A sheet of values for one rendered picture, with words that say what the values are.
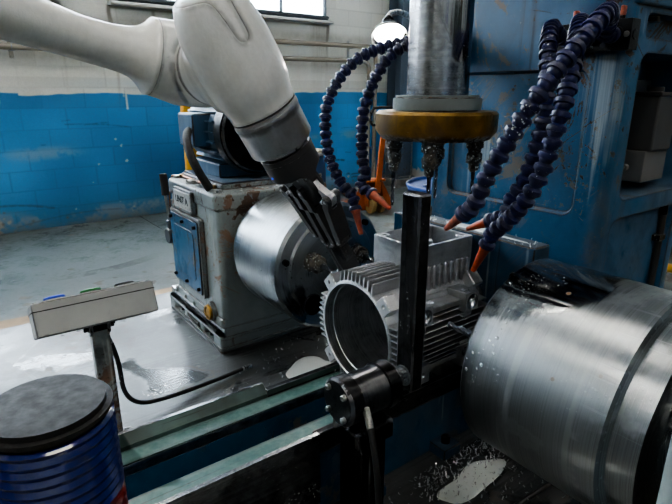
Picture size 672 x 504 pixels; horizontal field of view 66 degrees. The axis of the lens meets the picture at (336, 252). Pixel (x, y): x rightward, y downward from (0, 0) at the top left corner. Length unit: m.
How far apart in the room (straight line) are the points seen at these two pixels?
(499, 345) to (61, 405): 0.44
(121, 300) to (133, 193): 5.49
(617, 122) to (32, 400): 0.79
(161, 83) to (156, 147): 5.59
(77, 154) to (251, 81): 5.55
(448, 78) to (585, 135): 0.24
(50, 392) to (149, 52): 0.54
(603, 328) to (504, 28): 0.57
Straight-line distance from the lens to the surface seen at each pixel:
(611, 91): 0.87
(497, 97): 0.98
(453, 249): 0.82
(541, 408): 0.58
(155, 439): 0.78
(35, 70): 6.08
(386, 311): 0.72
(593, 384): 0.56
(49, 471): 0.28
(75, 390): 0.30
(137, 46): 0.77
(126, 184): 6.29
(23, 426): 0.28
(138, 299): 0.86
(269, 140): 0.67
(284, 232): 0.94
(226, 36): 0.64
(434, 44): 0.78
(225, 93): 0.65
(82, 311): 0.85
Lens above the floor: 1.36
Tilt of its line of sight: 17 degrees down
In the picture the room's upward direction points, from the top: straight up
